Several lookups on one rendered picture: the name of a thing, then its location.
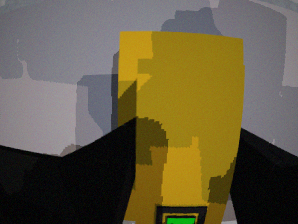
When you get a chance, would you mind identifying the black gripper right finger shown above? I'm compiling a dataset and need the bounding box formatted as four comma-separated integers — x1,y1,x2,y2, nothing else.
230,128,298,224

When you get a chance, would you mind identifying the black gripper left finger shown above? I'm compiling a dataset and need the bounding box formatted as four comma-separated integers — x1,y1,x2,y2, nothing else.
0,117,137,224

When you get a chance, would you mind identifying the grey panel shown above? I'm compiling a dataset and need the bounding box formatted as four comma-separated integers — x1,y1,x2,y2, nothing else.
0,0,298,157

